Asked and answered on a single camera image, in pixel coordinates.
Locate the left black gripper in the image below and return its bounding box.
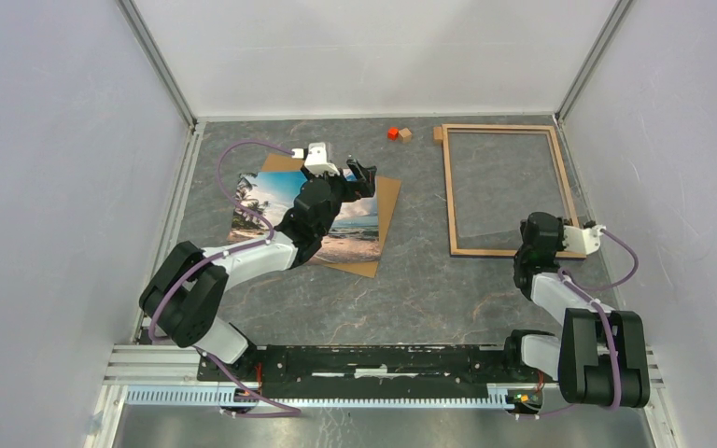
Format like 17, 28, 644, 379
302, 159, 376, 238

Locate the tan wooden block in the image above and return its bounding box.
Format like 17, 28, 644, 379
432, 126, 443, 144

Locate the wooden picture frame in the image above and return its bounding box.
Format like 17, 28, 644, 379
433, 123, 580, 259

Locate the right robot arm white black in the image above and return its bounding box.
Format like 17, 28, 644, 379
501, 212, 651, 410

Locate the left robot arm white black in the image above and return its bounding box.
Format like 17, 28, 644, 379
139, 159, 377, 381

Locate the beach landscape photo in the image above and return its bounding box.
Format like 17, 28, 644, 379
227, 171, 382, 264

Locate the brown cardboard backing board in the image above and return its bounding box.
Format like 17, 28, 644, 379
261, 154, 401, 278

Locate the red small cube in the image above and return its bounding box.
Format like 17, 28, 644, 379
387, 127, 400, 141

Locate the tan wooden cube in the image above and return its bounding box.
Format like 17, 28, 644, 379
398, 128, 413, 144

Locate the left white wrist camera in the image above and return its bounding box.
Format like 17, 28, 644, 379
291, 142, 342, 178

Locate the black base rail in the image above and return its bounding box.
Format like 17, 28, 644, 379
197, 344, 565, 400

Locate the white cable duct strip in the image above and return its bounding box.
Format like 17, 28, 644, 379
125, 385, 514, 411

